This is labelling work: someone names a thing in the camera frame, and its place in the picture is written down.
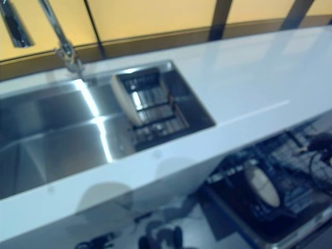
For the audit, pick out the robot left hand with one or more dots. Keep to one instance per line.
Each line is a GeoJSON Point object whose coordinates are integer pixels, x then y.
{"type": "Point", "coordinates": [98, 240]}

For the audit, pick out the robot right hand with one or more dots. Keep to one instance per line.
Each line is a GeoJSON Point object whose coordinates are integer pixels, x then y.
{"type": "Point", "coordinates": [323, 142]}

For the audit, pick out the white plate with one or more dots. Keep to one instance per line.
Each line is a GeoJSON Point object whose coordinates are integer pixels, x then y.
{"type": "Point", "coordinates": [262, 184]}
{"type": "Point", "coordinates": [128, 103]}

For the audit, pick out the open dishwasher door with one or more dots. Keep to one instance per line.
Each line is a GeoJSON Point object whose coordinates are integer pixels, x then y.
{"type": "Point", "coordinates": [228, 215]}

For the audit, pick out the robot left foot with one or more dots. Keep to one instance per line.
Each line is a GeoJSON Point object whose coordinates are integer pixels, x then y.
{"type": "Point", "coordinates": [144, 242]}

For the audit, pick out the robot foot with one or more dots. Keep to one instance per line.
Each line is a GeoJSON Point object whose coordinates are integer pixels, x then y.
{"type": "Point", "coordinates": [144, 242]}
{"type": "Point", "coordinates": [171, 237]}

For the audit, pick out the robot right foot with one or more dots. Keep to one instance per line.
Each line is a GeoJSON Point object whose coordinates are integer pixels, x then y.
{"type": "Point", "coordinates": [171, 237]}

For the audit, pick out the white cabinet door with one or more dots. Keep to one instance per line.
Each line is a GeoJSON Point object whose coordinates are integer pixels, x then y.
{"type": "Point", "coordinates": [176, 192]}

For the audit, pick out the stainless steel sink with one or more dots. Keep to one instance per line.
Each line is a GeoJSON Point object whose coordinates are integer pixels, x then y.
{"type": "Point", "coordinates": [52, 135]}

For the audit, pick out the black dish drying rack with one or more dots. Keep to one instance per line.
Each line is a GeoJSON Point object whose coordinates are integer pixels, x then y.
{"type": "Point", "coordinates": [158, 111]}

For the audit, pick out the chrome gooseneck kitchen faucet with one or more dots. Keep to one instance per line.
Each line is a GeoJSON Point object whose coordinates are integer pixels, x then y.
{"type": "Point", "coordinates": [61, 39]}

